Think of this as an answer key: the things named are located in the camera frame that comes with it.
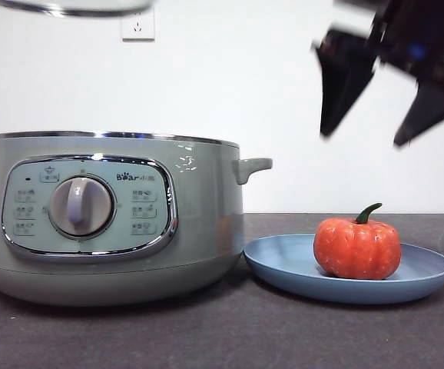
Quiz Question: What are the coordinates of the orange pumpkin with green stem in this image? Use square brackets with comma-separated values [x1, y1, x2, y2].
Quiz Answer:
[313, 202, 403, 281]

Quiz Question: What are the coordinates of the glass lid with green knob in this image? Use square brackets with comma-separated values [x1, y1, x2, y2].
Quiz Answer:
[0, 0, 156, 18]

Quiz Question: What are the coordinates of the blue plate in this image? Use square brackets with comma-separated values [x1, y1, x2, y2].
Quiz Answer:
[244, 233, 444, 305]

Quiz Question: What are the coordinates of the pale green electric steamer pot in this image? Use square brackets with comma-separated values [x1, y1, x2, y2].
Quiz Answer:
[0, 130, 273, 308]

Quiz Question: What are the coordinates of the white wall socket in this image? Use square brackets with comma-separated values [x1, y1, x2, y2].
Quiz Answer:
[121, 9, 156, 42]

